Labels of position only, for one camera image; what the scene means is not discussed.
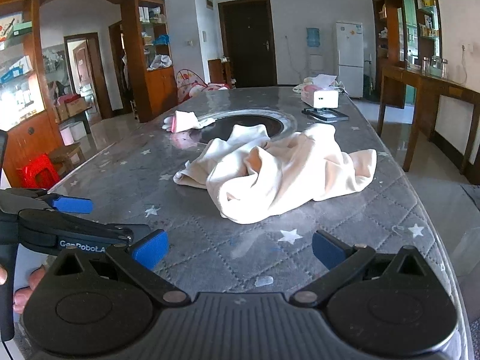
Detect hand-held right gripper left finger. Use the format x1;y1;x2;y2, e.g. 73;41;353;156
48;229;191;307

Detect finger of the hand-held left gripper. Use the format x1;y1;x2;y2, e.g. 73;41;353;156
19;209;151;245
0;188;94;213

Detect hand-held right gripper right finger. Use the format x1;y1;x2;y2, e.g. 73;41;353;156
290;229;433;307

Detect cream white garment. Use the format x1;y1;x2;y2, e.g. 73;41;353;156
173;123;377;225

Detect person's left hand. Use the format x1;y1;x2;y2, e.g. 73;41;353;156
0;263;47;314

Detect red plastic stool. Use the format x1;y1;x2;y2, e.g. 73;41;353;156
19;153;61;189

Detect low wooden stool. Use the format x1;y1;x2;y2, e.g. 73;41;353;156
49;144;86;175

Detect white storage bin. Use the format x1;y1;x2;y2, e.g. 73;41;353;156
60;122;88;146

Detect grey star-printed quilted tablecloth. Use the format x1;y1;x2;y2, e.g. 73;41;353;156
47;86;469;360

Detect wooden glass display cabinet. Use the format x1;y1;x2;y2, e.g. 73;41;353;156
0;0;65;189

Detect cardboard boxes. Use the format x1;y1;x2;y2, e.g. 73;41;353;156
55;95;88;121

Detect pink and white glove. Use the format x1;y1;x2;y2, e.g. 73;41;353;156
162;110;217;133

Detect wooden shelf cabinet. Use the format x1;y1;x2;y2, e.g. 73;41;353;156
121;0;179;123

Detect white tissue box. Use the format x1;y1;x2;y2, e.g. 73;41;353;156
300;74;340;109

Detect round black inset stove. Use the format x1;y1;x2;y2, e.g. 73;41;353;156
189;109;298;145

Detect crumpled pale cloth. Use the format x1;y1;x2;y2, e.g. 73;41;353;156
292;77;346;94

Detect pink floral folding net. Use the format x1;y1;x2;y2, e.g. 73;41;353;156
175;68;232;104

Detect small wooden shoe cabinet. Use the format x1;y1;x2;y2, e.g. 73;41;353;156
207;58;232;85

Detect wooden side table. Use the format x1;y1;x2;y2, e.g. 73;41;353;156
377;62;480;175

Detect white refrigerator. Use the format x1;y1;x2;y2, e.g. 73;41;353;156
335;21;364;100

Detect water dispenser with blue bottle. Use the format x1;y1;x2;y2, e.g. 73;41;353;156
305;27;325;76

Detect dark wooden door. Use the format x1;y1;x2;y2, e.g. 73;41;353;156
218;0;278;89

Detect black flat frame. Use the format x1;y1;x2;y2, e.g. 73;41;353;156
302;107;349;124

